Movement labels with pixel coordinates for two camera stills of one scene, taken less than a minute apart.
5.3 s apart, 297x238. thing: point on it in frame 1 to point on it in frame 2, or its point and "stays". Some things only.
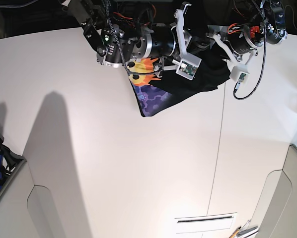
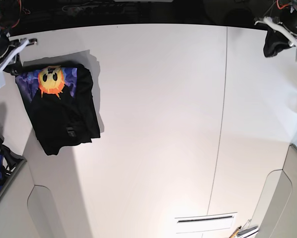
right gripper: x=239 y=47 to x=292 y=25
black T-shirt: x=155 y=90 to x=60 y=101
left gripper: x=171 y=40 to x=3 y=50
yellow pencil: x=235 y=232 stays
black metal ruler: x=207 y=219 stays
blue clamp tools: x=2 y=161 stays
